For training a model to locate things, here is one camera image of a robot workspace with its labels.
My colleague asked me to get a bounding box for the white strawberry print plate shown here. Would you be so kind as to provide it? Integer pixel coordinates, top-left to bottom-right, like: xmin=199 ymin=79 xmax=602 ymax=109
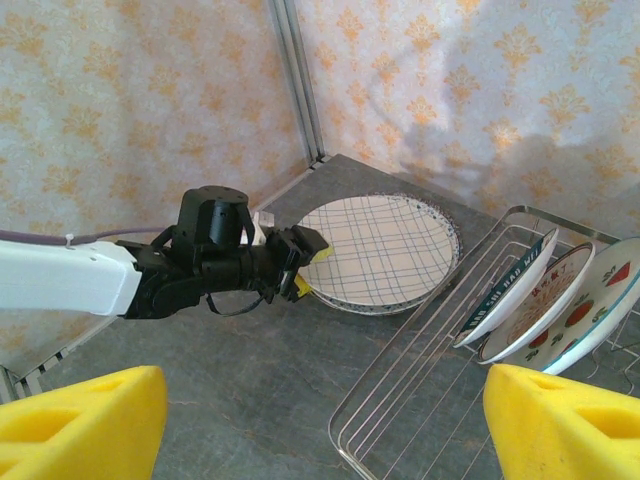
xmin=492 ymin=234 xmax=640 ymax=376

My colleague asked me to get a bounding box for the silver wire dish rack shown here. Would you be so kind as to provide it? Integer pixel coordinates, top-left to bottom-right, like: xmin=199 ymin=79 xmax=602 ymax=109
xmin=327 ymin=204 xmax=640 ymax=480

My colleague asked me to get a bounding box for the white blue plaid plate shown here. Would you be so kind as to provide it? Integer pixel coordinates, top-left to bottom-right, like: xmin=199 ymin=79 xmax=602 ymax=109
xmin=298 ymin=196 xmax=455 ymax=308

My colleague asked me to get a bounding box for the white green-rimmed lettered plate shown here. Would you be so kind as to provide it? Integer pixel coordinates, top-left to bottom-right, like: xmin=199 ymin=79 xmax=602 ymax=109
xmin=452 ymin=227 xmax=560 ymax=350

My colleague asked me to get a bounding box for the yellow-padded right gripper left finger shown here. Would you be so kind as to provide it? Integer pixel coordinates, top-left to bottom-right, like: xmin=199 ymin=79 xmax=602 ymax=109
xmin=0 ymin=364 xmax=169 ymax=480

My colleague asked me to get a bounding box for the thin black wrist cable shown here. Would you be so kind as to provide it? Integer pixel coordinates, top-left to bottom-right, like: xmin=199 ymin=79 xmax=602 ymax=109
xmin=205 ymin=292 xmax=266 ymax=317

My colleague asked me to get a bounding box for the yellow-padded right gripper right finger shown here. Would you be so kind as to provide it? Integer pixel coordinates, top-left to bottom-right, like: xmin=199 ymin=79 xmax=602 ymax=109
xmin=482 ymin=363 xmax=640 ymax=480

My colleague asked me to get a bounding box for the aluminium frame post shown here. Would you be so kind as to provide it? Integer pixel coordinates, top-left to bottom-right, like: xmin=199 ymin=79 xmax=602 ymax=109
xmin=268 ymin=0 xmax=332 ymax=167

